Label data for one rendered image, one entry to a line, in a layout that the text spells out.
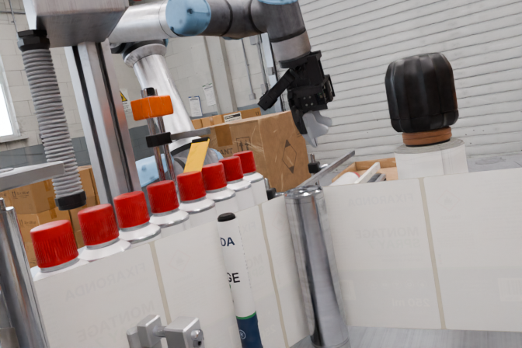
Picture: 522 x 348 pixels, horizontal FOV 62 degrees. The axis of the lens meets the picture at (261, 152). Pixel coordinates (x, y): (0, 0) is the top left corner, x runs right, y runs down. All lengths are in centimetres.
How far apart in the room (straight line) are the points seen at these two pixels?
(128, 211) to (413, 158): 34
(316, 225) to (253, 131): 81
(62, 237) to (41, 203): 355
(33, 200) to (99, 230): 350
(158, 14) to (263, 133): 46
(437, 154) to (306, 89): 41
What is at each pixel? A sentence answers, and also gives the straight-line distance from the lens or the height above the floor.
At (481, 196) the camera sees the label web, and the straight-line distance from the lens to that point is 42.
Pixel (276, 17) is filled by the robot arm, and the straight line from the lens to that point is 87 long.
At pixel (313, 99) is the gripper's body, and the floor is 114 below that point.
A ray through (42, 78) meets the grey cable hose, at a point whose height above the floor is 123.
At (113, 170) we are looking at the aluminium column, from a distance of 65.
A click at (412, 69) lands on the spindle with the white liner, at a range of 56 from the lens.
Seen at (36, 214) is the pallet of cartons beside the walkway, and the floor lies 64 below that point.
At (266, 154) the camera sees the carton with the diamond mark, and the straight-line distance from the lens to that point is 120.
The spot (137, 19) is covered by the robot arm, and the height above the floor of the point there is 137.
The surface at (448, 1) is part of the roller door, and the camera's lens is 495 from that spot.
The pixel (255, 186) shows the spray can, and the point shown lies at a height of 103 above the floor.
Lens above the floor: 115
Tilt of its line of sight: 6 degrees down
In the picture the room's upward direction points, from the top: 11 degrees counter-clockwise
